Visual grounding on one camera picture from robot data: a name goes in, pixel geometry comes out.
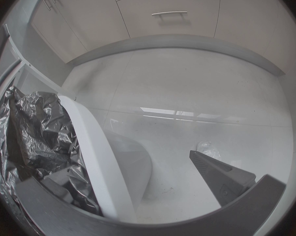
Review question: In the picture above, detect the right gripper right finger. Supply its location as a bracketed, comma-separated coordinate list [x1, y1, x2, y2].
[190, 150, 256, 207]

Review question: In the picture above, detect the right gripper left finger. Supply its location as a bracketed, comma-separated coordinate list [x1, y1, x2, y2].
[43, 168, 75, 204]

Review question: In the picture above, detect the black plastic bag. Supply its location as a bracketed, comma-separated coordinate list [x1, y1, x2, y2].
[0, 86, 105, 230]

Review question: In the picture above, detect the white trash bin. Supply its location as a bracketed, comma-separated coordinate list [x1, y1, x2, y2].
[57, 95, 153, 222]

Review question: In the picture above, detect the crumpled clear wrapper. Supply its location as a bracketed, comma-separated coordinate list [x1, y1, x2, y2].
[197, 141, 222, 160]

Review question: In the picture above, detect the beige cabinet with metal handles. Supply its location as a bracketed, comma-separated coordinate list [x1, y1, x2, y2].
[30, 0, 286, 76]

